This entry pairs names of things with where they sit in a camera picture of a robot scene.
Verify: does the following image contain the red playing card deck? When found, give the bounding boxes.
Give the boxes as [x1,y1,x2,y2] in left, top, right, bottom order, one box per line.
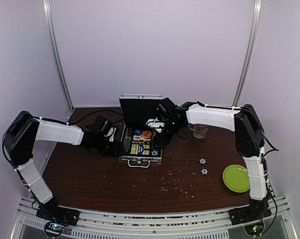
[133,135,151,142]

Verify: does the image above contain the left row poker chips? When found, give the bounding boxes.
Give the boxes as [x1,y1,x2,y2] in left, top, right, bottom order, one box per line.
[123,128,133,153]

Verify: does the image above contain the orange big blind button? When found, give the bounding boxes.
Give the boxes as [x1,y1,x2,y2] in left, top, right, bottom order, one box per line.
[142,130,152,138]

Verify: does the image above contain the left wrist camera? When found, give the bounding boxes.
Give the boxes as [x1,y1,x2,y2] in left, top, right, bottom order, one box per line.
[92,116,119,142]

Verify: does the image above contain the purple poker chip top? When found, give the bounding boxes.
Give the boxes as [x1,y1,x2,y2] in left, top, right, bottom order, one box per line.
[198,158,207,165]

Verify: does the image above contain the green plate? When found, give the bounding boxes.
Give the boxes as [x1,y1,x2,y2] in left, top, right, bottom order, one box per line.
[222,164,250,193]

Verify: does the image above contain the blue small blind button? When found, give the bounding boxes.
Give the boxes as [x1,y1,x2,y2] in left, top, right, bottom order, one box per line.
[134,129,143,136]

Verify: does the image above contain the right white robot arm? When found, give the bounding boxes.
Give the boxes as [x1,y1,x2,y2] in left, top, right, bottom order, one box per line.
[147,98,272,224]

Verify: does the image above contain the aluminium poker case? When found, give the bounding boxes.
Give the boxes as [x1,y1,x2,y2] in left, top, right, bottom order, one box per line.
[118,94,163,168]

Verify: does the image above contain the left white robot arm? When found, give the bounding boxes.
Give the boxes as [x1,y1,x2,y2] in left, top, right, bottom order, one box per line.
[1,111,119,223]

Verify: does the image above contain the beige ceramic mug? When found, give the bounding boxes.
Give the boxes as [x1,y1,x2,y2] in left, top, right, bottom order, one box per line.
[188,124,208,139]

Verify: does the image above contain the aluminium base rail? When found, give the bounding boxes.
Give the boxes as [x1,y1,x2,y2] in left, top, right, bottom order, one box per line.
[8,196,300,239]

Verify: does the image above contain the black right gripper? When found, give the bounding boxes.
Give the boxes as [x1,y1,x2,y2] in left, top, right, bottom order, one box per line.
[152,119,183,149]

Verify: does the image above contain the Texas Hold'em card box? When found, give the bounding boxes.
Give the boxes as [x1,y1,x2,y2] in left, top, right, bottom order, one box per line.
[130,142,150,155]

